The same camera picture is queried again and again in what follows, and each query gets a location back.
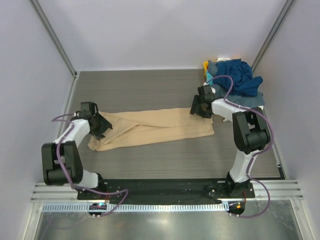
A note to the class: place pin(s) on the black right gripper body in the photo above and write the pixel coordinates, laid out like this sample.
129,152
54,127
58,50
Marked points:
200,107

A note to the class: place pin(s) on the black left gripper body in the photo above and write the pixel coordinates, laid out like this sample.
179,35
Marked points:
99,124

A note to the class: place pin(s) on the beige t-shirt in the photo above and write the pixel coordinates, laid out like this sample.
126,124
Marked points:
137,128

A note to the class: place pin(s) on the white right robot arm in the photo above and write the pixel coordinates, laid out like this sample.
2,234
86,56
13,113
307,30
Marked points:
250,134

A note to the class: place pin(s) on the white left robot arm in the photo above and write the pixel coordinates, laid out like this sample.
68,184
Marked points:
61,161

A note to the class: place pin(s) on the cyan t-shirt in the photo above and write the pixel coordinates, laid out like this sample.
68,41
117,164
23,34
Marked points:
209,78

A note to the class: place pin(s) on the yellow plastic bin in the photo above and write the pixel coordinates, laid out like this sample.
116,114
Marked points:
205,68

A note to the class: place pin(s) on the dark blue t-shirt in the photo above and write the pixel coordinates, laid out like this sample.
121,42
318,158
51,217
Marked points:
244,82

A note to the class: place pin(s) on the grey-blue t-shirt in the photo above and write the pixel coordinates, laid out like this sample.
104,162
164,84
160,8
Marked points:
246,101

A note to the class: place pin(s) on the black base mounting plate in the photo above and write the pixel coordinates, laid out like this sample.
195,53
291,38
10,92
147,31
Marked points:
186,191

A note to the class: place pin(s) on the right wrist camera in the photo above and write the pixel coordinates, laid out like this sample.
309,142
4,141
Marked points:
206,93

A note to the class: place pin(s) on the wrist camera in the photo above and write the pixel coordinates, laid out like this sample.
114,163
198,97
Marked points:
87,110
206,93

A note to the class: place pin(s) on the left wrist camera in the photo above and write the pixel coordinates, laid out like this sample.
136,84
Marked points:
87,110

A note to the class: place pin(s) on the slotted cable duct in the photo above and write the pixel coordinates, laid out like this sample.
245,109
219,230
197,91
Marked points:
99,207

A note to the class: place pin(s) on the aluminium frame rail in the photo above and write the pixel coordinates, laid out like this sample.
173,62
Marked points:
278,189

